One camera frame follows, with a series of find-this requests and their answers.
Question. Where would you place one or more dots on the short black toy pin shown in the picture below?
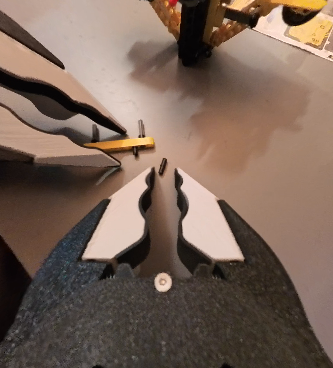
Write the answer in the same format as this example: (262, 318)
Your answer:
(162, 166)

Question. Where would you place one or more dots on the yellow and black toy model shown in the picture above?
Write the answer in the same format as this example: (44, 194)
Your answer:
(192, 34)

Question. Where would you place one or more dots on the yellow perforated toy beam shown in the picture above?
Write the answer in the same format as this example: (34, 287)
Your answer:
(120, 144)

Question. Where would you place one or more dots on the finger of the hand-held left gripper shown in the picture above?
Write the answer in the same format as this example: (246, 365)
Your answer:
(40, 66)
(17, 138)

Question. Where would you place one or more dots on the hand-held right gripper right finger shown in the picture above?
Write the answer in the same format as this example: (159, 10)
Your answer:
(209, 227)

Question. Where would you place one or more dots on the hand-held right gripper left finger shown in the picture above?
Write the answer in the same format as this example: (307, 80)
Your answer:
(117, 227)

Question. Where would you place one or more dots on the printed instruction sheet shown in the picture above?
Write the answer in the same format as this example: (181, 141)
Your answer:
(322, 37)

